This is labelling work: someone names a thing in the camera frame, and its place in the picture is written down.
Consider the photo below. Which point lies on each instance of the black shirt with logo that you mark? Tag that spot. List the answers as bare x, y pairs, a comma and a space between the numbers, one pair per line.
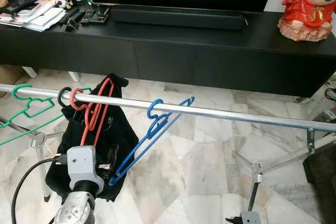
123, 135

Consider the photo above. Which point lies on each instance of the blue plastic hanger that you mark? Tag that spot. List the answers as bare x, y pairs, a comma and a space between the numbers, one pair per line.
148, 109

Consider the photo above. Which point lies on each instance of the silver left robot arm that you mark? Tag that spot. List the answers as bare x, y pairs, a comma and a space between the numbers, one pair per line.
76, 211

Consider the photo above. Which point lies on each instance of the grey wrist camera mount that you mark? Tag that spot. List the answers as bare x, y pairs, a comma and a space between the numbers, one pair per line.
81, 163
251, 219

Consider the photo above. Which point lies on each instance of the red Buddha figurine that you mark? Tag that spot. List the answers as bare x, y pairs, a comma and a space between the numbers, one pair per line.
310, 9

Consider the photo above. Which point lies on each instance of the black TV console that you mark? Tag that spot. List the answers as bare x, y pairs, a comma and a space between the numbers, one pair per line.
168, 61

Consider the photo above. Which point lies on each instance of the green plastic hanger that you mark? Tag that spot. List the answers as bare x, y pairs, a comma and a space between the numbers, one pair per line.
14, 88

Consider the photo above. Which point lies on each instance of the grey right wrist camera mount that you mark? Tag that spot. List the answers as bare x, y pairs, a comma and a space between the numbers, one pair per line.
251, 219

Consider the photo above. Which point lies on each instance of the red plastic hanger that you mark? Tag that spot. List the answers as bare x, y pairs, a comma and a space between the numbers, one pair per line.
72, 100

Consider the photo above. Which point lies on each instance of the black remote control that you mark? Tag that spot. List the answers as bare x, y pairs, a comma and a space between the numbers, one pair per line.
86, 14
71, 17

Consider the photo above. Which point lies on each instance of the black soundbar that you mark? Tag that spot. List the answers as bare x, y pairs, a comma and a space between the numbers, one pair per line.
178, 18

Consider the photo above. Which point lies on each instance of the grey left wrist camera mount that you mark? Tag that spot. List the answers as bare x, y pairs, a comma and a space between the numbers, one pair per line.
81, 163

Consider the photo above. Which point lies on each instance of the black hanger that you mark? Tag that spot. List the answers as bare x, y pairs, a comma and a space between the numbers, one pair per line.
60, 98

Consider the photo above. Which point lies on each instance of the silver metal clothes rack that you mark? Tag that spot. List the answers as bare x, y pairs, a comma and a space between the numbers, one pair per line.
236, 116

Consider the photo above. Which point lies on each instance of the stack of white papers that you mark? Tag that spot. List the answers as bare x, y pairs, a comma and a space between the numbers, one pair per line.
42, 17

